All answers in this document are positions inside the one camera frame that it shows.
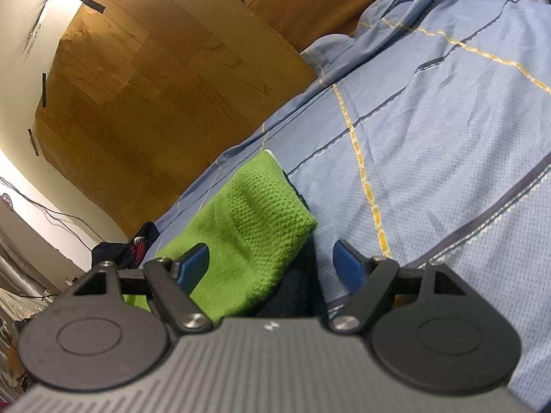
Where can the black garment with red print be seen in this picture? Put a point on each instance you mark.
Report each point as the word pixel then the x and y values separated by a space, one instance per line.
pixel 129 245

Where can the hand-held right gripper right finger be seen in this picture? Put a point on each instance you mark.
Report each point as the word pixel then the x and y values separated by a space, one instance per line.
pixel 349 266

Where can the wooden headboard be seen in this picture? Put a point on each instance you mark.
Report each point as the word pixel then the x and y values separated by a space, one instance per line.
pixel 150 94

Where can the light blue plaid bedsheet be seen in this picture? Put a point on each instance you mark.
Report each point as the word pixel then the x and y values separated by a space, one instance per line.
pixel 452 137

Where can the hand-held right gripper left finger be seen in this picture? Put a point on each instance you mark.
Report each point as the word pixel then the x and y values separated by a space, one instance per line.
pixel 193 266

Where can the black tape strip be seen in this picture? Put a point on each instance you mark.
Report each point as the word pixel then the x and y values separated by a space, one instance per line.
pixel 43 90
pixel 91 2
pixel 34 142

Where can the silver wall ornament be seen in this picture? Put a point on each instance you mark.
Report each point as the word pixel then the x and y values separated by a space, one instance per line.
pixel 38 21

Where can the green and navy knitted garment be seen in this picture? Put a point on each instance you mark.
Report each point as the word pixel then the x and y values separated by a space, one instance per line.
pixel 254 223

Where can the white round wall fitting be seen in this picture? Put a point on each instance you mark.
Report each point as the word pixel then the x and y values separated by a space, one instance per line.
pixel 7 198

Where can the grey curtain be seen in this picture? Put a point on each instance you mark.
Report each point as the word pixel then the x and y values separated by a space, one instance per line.
pixel 21 262

